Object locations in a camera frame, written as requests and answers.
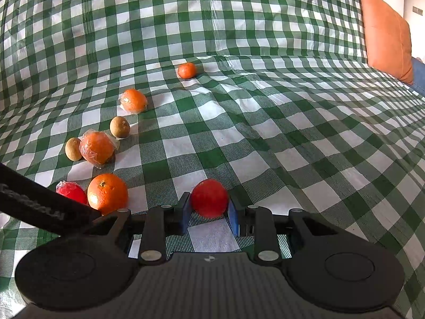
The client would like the plastic-wrapped orange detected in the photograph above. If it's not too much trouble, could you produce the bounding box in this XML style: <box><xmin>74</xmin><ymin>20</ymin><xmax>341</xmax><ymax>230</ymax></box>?
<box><xmin>120</xmin><ymin>88</ymin><xmax>148</xmax><ymax>114</ymax></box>
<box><xmin>79</xmin><ymin>131</ymin><xmax>120</xmax><ymax>168</ymax></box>

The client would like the brown round fruit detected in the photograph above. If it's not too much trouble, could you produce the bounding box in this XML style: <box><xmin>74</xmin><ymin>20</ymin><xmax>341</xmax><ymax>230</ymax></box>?
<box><xmin>65</xmin><ymin>137</ymin><xmax>83</xmax><ymax>162</ymax></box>
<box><xmin>110</xmin><ymin>116</ymin><xmax>131</xmax><ymax>139</ymax></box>

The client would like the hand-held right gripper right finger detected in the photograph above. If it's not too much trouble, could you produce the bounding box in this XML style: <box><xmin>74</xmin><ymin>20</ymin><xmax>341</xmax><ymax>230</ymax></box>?
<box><xmin>227</xmin><ymin>191</ymin><xmax>339</xmax><ymax>267</ymax></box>

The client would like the orange cushion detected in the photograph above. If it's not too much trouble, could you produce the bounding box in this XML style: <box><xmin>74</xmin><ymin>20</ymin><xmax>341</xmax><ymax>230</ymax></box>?
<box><xmin>359</xmin><ymin>0</ymin><xmax>415</xmax><ymax>85</ymax></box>

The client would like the small tangerine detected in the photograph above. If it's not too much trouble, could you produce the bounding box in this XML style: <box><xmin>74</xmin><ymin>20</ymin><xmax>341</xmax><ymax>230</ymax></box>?
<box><xmin>177</xmin><ymin>62</ymin><xmax>198</xmax><ymax>80</ymax></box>

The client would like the plastic-wrapped red fruit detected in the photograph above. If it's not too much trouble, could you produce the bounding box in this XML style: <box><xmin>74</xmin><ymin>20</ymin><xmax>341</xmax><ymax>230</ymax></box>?
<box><xmin>55</xmin><ymin>181</ymin><xmax>89</xmax><ymax>206</ymax></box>

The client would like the red round fruit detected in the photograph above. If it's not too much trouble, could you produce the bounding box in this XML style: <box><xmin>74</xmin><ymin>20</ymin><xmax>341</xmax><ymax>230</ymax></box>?
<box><xmin>191</xmin><ymin>179</ymin><xmax>230</xmax><ymax>219</ymax></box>

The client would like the large bare orange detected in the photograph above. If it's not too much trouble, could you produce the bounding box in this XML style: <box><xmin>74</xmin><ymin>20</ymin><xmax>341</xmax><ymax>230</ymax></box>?
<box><xmin>87</xmin><ymin>173</ymin><xmax>129</xmax><ymax>215</ymax></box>

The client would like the blue cloth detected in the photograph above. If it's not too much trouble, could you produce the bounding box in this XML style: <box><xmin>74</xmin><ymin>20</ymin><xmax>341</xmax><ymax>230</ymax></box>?
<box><xmin>410</xmin><ymin>56</ymin><xmax>425</xmax><ymax>97</ymax></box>

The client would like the green checked tablecloth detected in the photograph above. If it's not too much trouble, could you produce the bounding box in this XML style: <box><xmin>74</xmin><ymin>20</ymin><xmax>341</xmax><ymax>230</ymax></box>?
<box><xmin>0</xmin><ymin>0</ymin><xmax>425</xmax><ymax>319</ymax></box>

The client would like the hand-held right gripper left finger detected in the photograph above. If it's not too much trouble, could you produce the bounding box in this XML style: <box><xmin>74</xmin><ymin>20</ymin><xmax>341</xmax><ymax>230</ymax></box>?
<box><xmin>81</xmin><ymin>192</ymin><xmax>192</xmax><ymax>267</ymax></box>

